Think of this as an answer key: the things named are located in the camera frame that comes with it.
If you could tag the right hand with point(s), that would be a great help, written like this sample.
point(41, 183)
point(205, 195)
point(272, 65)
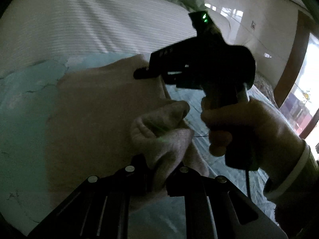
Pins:
point(253, 136)

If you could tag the white ribbed pillow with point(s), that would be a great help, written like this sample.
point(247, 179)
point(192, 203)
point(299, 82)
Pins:
point(38, 30)

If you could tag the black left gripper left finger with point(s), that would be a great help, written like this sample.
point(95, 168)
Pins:
point(133, 183)

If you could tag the light blue floral bedsheet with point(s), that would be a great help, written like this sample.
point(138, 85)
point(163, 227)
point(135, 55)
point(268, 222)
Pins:
point(28, 99)

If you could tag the dark wooden door frame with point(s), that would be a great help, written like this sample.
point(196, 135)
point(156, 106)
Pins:
point(296, 93)

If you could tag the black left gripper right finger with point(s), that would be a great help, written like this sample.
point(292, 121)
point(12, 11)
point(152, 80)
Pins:
point(185, 181)

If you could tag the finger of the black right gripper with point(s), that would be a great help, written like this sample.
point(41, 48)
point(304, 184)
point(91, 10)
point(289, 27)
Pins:
point(145, 73)

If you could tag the grey-brown knit garment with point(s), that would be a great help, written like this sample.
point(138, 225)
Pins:
point(105, 120)

